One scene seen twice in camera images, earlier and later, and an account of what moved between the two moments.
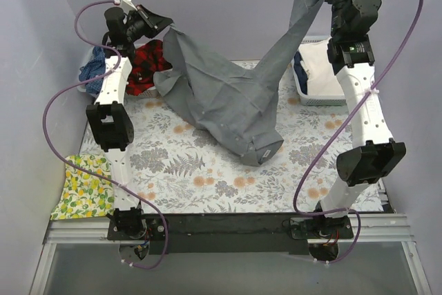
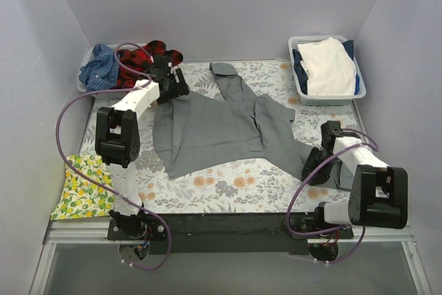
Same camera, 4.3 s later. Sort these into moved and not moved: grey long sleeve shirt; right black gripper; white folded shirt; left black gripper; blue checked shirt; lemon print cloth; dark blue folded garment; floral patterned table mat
Moved: left black gripper; right black gripper; grey long sleeve shirt
Not moved: lemon print cloth; white folded shirt; dark blue folded garment; floral patterned table mat; blue checked shirt
